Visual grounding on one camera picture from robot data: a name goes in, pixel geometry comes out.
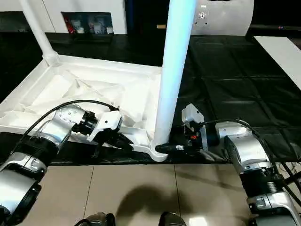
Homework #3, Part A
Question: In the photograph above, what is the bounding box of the black mat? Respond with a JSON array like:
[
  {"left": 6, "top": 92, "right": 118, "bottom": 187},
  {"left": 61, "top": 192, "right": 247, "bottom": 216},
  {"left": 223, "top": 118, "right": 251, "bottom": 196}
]
[{"left": 0, "top": 32, "right": 301, "bottom": 166}]

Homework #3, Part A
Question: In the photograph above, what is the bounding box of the dark right robot leg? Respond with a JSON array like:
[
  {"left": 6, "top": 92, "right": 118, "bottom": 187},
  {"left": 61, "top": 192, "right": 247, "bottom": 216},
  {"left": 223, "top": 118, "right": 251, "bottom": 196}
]
[{"left": 159, "top": 211, "right": 187, "bottom": 226}]

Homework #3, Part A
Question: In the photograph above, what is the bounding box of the dark left robot leg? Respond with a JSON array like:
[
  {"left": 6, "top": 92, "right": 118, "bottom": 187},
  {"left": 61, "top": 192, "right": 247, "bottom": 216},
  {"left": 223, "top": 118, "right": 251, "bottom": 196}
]
[{"left": 77, "top": 211, "right": 116, "bottom": 226}]

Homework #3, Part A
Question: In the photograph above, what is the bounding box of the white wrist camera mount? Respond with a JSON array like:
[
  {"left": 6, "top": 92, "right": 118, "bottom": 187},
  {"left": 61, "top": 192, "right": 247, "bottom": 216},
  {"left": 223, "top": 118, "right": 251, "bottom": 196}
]
[
  {"left": 86, "top": 110, "right": 123, "bottom": 144},
  {"left": 181, "top": 103, "right": 208, "bottom": 152}
]

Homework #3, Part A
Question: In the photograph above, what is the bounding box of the white plastic table top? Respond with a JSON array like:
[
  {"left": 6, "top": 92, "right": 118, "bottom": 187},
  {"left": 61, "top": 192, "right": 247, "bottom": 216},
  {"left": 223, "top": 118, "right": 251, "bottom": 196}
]
[{"left": 0, "top": 53, "right": 169, "bottom": 163}]

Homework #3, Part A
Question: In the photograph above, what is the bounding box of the dark robot leg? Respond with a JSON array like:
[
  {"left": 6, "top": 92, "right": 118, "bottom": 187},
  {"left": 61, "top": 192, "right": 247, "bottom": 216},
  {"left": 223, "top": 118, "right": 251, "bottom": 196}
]
[
  {"left": 159, "top": 211, "right": 187, "bottom": 226},
  {"left": 77, "top": 211, "right": 116, "bottom": 226}
]

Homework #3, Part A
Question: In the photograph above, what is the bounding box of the white cabinet with glass doors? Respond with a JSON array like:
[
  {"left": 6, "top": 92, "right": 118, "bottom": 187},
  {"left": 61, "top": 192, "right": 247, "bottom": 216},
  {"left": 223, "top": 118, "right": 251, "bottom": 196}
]
[{"left": 0, "top": 0, "right": 129, "bottom": 35}]

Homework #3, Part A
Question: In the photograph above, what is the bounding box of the white flat panel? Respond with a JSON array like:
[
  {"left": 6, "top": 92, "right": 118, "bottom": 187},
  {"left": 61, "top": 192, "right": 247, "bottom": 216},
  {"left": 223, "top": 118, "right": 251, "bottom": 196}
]
[{"left": 253, "top": 35, "right": 301, "bottom": 92}]

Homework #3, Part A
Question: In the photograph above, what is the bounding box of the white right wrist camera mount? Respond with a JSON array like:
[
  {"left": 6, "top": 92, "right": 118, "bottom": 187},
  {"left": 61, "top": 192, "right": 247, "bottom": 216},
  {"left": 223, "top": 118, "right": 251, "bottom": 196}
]
[{"left": 181, "top": 103, "right": 208, "bottom": 152}]

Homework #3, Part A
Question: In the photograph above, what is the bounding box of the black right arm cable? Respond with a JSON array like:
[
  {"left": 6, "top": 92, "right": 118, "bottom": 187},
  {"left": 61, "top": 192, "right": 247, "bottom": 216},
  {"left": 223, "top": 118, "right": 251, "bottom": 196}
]
[{"left": 199, "top": 119, "right": 301, "bottom": 201}]

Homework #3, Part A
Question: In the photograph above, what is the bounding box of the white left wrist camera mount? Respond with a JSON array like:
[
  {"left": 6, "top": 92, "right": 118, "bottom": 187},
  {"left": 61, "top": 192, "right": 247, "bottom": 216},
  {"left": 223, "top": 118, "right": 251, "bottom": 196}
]
[{"left": 86, "top": 110, "right": 123, "bottom": 144}]

